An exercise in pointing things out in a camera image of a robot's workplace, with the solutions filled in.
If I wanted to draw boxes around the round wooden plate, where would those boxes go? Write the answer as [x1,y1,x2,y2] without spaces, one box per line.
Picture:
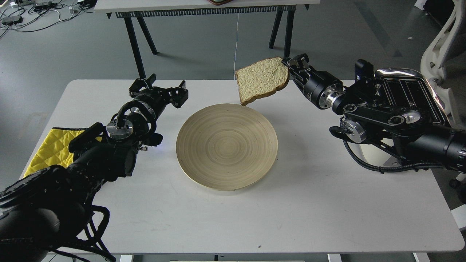
[176,103,279,191]

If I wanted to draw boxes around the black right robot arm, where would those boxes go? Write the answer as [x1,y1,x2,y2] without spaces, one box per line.
[282,53,465,174]

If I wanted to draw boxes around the slice of brown bread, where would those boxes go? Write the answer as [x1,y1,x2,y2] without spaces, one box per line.
[235,57,289,106]

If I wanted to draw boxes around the floor cables and power strips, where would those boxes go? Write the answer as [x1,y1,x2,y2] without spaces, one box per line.
[0,0,97,38]

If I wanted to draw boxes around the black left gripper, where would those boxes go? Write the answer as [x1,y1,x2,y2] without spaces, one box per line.
[129,74,189,116]

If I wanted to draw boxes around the white office chair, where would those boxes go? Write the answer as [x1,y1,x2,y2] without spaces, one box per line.
[420,0,465,129]

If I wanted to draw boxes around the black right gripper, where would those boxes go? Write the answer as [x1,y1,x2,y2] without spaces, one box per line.
[283,53,344,110]

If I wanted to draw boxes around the yellow quilted cloth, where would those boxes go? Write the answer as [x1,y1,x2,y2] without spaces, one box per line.
[22,127,87,178]

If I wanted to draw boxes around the background table with black legs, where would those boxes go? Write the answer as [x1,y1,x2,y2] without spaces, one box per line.
[93,0,309,80]

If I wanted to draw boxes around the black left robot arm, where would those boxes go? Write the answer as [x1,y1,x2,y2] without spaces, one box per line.
[0,74,188,262]

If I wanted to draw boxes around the white hanging cable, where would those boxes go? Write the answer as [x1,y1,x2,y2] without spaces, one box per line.
[233,14,240,80]

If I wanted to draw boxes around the chrome silver toaster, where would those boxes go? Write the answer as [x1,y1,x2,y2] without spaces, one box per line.
[344,68,459,174]

